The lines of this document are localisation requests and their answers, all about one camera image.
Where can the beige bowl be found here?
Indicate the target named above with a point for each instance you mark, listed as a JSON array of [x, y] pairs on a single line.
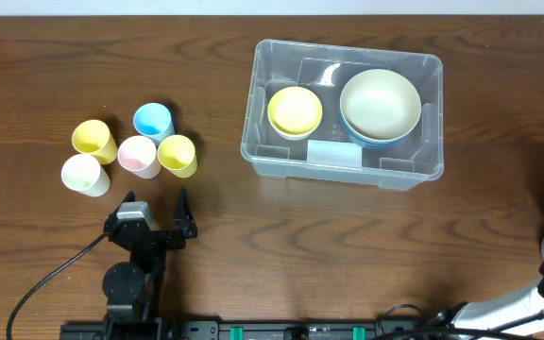
[[380, 105]]

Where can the dark blue bowl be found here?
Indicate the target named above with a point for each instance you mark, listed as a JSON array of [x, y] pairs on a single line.
[[364, 142]]

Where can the yellow cup right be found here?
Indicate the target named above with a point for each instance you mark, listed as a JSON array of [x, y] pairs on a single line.
[[177, 154]]

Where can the yellow cup left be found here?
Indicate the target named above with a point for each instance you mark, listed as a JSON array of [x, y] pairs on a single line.
[[93, 137]]

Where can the yellow small bowl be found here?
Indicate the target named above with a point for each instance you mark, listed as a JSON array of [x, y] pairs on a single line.
[[295, 110]]

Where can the white cup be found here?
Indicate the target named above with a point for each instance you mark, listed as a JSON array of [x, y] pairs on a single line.
[[84, 174]]

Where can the pink cup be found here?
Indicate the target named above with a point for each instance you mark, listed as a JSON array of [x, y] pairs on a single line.
[[138, 155]]

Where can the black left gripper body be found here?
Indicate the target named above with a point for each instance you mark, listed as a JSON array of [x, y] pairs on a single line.
[[157, 235]]

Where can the light blue cup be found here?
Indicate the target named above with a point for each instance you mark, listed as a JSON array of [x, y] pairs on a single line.
[[154, 121]]

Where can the yellow cup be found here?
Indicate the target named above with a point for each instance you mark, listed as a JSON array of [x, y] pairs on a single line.
[[177, 154], [93, 137]]

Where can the clear plastic storage bin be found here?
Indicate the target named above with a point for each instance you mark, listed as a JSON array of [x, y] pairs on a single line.
[[330, 153]]

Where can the white small bowl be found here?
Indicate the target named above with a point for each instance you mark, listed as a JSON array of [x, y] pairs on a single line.
[[293, 136]]

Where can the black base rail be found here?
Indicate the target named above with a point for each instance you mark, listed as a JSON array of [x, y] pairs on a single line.
[[159, 329]]

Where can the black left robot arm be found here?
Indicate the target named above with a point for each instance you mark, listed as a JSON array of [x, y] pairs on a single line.
[[132, 288]]

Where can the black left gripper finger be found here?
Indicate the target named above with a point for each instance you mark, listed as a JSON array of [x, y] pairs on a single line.
[[130, 197], [183, 217]]

